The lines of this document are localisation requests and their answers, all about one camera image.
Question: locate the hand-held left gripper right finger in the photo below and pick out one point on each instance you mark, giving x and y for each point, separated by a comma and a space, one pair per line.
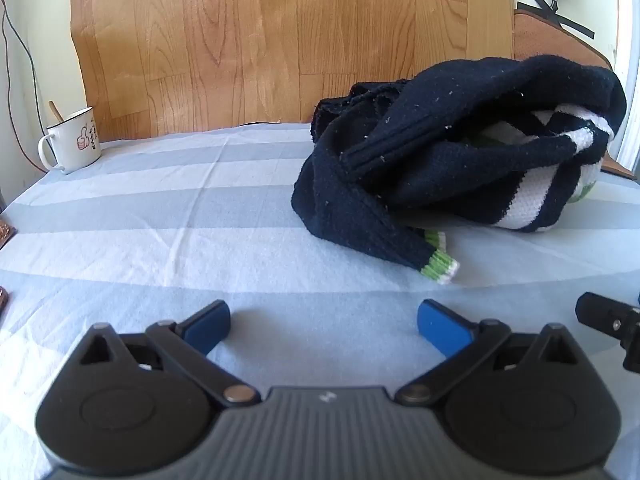
442, 326

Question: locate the wooden spoon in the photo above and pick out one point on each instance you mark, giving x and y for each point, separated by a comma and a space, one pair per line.
55, 111

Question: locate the brown patterned object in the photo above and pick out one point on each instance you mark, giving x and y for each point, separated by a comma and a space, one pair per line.
5, 235
2, 300

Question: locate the white enamel mug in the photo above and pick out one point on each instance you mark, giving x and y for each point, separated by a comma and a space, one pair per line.
75, 142

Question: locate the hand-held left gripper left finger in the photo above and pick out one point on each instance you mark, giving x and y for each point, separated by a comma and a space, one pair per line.
210, 324

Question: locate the long black tape strip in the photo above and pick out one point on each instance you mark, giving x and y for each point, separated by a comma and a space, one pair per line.
565, 22

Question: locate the brown mat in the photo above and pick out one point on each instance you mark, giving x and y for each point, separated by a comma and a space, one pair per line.
555, 42

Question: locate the navy white green striped sweater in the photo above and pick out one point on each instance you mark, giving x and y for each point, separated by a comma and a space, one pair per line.
425, 160

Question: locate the wood grain vinyl sheet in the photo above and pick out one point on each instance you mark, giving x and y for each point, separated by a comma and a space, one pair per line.
280, 35

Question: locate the blue white striped sheet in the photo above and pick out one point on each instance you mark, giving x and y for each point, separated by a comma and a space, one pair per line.
200, 240

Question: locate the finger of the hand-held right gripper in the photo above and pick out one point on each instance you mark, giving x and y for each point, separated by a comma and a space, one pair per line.
607, 317

